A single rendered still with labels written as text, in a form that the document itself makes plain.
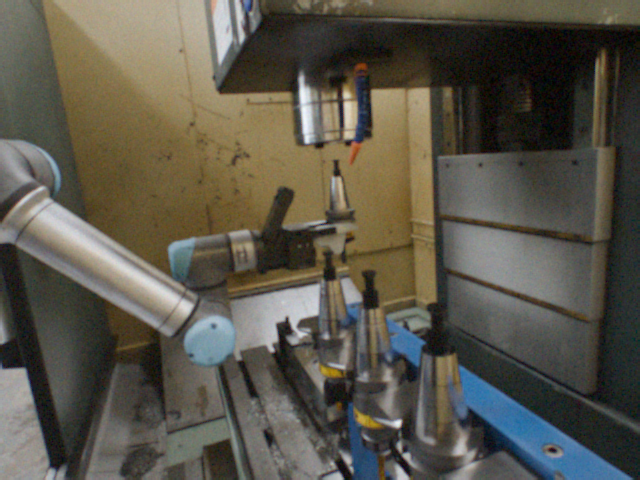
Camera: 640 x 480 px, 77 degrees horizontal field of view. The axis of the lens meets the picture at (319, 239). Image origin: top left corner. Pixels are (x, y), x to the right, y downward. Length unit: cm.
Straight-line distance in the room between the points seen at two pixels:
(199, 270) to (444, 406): 53
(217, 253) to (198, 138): 108
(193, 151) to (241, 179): 23
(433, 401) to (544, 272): 73
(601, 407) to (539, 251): 35
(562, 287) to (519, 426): 66
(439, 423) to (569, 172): 70
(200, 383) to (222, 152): 92
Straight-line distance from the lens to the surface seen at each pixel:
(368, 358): 42
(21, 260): 107
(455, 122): 122
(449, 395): 33
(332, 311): 51
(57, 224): 65
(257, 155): 181
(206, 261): 75
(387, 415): 39
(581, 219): 94
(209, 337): 63
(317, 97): 76
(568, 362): 107
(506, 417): 38
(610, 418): 109
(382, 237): 206
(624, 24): 82
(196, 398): 156
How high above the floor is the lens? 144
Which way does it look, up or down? 11 degrees down
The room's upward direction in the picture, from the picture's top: 5 degrees counter-clockwise
